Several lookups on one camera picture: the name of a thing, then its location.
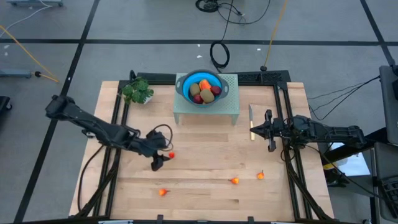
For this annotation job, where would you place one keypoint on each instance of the black table edge clip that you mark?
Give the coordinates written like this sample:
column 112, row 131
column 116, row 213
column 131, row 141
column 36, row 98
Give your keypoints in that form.
column 160, row 218
column 250, row 219

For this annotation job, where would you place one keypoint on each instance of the brown kiwi fruit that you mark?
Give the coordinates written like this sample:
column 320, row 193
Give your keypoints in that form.
column 207, row 96
column 195, row 89

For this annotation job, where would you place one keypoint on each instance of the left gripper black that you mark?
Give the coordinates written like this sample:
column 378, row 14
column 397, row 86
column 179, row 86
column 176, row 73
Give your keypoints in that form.
column 154, row 144

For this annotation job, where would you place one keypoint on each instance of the grey desk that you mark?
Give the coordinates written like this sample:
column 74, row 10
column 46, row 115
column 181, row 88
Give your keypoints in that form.
column 384, row 158

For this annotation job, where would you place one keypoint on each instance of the mint green perforated shelf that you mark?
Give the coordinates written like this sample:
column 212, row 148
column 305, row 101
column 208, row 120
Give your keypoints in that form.
column 227, row 109

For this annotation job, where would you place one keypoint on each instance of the black keyboard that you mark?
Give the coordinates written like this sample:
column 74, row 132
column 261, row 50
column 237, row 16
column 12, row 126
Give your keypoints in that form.
column 391, row 188

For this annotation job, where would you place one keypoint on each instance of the dark red round fruit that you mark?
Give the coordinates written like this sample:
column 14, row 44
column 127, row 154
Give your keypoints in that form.
column 216, row 90
column 197, row 99

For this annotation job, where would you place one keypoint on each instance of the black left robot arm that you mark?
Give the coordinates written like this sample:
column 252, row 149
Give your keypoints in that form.
column 93, row 124

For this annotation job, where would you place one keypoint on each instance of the grey monitor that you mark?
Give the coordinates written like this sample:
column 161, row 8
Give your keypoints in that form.
column 390, row 102

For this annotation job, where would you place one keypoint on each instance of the blue grey collapsible bowl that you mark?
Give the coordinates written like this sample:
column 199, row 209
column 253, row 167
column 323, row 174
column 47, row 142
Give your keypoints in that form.
column 185, row 88

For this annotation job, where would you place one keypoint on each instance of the orange red mango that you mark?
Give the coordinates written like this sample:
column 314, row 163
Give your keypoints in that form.
column 205, row 84

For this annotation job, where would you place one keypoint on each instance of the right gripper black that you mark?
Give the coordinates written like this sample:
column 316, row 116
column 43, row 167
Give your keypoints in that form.
column 275, row 129

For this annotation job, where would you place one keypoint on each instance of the black metal table frame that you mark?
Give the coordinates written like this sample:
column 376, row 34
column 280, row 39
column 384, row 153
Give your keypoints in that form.
column 270, row 77

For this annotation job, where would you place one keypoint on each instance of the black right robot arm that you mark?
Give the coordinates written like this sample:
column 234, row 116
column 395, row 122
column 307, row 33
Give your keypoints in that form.
column 332, row 132

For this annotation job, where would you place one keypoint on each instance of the green potted plant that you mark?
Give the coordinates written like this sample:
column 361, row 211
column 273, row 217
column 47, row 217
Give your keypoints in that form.
column 136, row 91

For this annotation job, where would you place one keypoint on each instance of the small orange pepper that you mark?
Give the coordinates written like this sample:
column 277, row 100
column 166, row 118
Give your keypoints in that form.
column 260, row 176
column 235, row 180
column 162, row 192

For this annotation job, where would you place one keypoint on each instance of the black floor object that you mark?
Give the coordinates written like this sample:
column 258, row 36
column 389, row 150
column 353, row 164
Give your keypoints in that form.
column 3, row 104

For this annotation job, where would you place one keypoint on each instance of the grey stand base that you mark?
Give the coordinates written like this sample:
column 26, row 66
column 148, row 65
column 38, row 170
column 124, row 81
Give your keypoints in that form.
column 14, row 73
column 34, row 3

